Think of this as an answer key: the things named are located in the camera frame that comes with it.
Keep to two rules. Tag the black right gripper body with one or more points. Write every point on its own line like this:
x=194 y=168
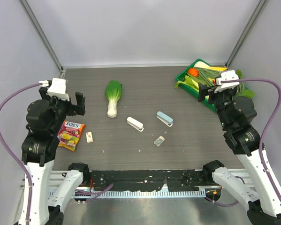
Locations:
x=222 y=99

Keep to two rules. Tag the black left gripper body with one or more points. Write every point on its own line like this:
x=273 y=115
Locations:
x=62 y=107

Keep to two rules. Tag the staples box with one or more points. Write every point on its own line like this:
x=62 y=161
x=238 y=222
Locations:
x=89 y=137

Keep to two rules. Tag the white stapler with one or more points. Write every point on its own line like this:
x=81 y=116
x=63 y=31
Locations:
x=135 y=124

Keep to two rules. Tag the staples tray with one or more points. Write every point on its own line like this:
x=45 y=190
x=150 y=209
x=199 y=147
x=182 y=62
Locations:
x=159 y=141

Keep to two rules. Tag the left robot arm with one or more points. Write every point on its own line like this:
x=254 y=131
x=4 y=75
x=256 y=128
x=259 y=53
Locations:
x=45 y=118

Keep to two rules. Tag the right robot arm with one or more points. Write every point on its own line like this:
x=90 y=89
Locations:
x=263 y=203

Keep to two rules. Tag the green plastic tray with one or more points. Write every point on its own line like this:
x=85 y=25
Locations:
x=200 y=79

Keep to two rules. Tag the green long beans bundle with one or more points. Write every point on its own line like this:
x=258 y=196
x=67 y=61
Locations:
x=208 y=73

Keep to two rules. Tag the pale green leek toy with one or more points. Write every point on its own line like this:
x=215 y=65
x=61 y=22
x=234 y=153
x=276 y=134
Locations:
x=188 y=81

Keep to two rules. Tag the orange pumpkin toy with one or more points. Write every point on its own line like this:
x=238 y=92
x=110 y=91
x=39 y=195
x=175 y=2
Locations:
x=193 y=72

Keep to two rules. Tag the green lettuce leaf toy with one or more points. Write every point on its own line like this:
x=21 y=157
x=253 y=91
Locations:
x=243 y=91

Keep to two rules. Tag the yellow corn toy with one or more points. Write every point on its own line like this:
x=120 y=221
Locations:
x=219 y=69

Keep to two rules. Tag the white radish toy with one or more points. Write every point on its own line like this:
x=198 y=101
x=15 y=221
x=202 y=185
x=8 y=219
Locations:
x=201 y=64

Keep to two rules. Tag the colourful snack packet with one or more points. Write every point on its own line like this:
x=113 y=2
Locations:
x=69 y=135

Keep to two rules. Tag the green bok choy toy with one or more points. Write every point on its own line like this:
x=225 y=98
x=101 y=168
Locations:
x=113 y=94

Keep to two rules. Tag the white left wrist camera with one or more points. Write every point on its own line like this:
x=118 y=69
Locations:
x=56 y=87

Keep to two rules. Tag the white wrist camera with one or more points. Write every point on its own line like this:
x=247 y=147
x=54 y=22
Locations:
x=226 y=80
x=56 y=87

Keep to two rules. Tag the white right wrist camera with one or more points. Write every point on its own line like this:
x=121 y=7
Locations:
x=226 y=80

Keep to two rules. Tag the perforated cable duct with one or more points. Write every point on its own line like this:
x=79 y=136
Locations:
x=164 y=193

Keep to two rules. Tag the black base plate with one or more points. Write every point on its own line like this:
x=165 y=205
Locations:
x=149 y=180

